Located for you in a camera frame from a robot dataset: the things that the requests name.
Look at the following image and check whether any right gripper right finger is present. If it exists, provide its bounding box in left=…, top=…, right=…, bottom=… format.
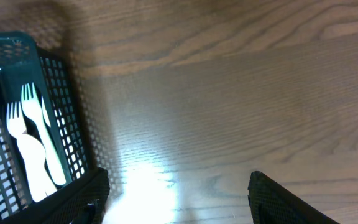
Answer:
left=247, top=171, right=338, bottom=224

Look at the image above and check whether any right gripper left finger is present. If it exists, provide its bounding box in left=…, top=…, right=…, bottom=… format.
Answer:
left=2, top=168, right=110, bottom=224

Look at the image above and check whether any white plastic spoon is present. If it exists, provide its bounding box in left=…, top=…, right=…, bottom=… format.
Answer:
left=17, top=134, right=57, bottom=202

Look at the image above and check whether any white plastic fork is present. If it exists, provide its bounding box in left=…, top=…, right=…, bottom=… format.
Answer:
left=41, top=97, right=51, bottom=127
left=21, top=83, right=67, bottom=185
left=6, top=102, right=27, bottom=139

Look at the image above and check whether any black plastic basket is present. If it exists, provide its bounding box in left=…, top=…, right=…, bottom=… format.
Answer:
left=0, top=32, right=90, bottom=223

